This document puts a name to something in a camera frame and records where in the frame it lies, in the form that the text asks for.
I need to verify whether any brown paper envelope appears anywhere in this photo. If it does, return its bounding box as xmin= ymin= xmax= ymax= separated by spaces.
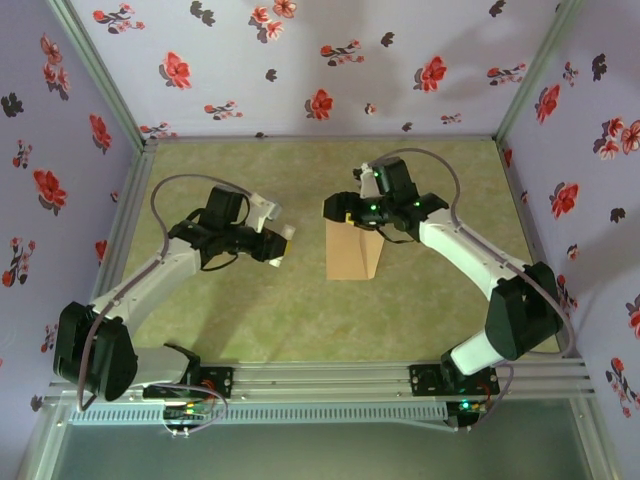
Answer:
xmin=324 ymin=217 xmax=387 ymax=282

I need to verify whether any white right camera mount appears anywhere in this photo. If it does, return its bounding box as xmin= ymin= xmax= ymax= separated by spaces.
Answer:
xmin=358 ymin=162 xmax=381 ymax=200

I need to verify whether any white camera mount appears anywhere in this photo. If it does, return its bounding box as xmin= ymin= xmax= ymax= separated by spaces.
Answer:
xmin=247 ymin=192 xmax=277 ymax=234
xmin=358 ymin=162 xmax=381 ymax=200

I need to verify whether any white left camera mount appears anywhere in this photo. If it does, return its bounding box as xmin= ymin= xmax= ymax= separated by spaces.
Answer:
xmin=247 ymin=192 xmax=277 ymax=234

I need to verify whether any thin aluminium frame rail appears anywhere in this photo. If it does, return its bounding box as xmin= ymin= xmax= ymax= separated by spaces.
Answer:
xmin=149 ymin=132 xmax=501 ymax=144

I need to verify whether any aluminium side frame rail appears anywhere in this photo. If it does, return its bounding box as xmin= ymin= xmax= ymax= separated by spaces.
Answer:
xmin=84 ymin=141 xmax=157 ymax=321
xmin=497 ymin=139 xmax=586 ymax=359

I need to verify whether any wide aluminium mounting rail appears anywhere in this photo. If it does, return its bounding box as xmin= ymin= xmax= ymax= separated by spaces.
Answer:
xmin=47 ymin=355 xmax=597 ymax=404

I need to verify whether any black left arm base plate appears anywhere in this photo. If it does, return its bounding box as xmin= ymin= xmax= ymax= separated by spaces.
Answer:
xmin=143 ymin=363 xmax=235 ymax=401

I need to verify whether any grey slotted cable duct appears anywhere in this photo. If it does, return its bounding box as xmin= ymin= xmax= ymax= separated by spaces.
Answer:
xmin=67 ymin=402 xmax=449 ymax=427

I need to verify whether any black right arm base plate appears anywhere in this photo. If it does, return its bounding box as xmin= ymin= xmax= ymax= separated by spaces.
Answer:
xmin=408 ymin=363 xmax=500 ymax=397

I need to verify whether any left control board with wires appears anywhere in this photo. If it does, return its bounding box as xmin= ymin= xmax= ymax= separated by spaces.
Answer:
xmin=160 ymin=397 xmax=230 ymax=441

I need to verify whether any control board with wires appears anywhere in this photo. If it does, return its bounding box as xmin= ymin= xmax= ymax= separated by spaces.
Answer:
xmin=446 ymin=398 xmax=494 ymax=432
xmin=160 ymin=397 xmax=230 ymax=441

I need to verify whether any aluminium frame post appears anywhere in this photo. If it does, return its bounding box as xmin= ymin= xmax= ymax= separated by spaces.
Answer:
xmin=45 ymin=0 xmax=151 ymax=151
xmin=492 ymin=0 xmax=585 ymax=146
xmin=14 ymin=399 xmax=71 ymax=480
xmin=569 ymin=394 xmax=616 ymax=480

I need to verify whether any right control board with wires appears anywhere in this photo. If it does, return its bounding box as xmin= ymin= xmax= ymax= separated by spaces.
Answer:
xmin=446 ymin=398 xmax=494 ymax=432

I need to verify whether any aluminium lower frame post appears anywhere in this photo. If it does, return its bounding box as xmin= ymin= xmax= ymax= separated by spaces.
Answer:
xmin=14 ymin=399 xmax=71 ymax=480
xmin=569 ymin=394 xmax=616 ymax=480

